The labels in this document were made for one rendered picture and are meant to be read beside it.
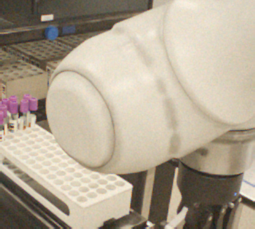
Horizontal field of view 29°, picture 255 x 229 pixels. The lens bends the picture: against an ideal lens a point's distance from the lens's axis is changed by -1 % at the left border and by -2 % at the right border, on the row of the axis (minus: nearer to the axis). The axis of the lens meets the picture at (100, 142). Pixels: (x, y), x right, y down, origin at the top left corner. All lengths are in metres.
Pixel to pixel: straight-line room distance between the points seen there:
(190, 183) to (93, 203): 0.20
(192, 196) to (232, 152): 0.07
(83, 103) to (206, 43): 0.09
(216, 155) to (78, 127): 0.22
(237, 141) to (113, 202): 0.27
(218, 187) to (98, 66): 0.27
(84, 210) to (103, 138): 0.39
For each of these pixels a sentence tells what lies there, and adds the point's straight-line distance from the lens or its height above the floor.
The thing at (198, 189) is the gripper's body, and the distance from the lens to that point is 0.55.
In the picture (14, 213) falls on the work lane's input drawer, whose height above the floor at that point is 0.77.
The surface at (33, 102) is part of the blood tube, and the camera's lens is 0.89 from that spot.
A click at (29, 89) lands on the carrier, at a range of 1.12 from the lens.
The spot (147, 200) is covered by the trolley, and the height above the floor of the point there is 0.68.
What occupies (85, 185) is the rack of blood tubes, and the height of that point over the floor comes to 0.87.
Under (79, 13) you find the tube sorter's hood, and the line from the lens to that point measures 1.16.
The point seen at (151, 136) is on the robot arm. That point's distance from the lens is 0.33.
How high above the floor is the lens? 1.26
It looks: 27 degrees down
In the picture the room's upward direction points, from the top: 5 degrees clockwise
